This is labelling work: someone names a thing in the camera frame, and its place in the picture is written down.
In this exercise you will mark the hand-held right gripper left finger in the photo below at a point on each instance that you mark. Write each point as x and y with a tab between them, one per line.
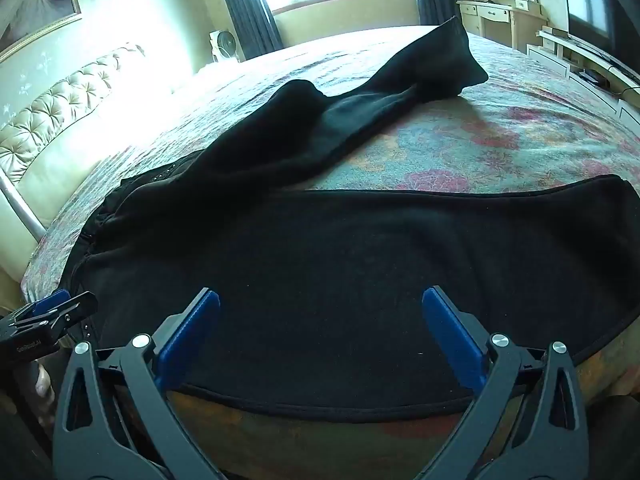
192	330

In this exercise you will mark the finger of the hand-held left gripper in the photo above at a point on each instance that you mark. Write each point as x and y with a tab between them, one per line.
75	306

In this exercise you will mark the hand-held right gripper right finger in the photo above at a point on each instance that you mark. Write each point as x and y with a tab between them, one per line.
450	335

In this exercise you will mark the black pants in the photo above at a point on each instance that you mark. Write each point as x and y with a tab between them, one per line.
325	270

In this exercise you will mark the person's left hand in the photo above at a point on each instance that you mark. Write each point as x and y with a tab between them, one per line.
43	382

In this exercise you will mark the cream tufted headboard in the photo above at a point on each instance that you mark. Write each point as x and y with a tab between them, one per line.
60	110

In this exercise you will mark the floral bed blanket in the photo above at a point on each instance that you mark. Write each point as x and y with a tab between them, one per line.
500	135

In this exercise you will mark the white table fan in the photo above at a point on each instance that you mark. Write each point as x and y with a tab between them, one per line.
227	46

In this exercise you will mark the white television stand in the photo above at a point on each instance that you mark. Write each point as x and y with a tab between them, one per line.
575	57

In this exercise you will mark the cream dressing table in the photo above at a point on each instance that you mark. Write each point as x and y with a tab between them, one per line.
495	17

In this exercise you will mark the black flat television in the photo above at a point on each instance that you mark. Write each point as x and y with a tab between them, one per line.
592	15

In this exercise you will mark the silver metal rail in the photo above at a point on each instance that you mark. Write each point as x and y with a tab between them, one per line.
20	205

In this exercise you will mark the framed wall picture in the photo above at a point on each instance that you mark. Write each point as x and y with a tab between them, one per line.
30	10

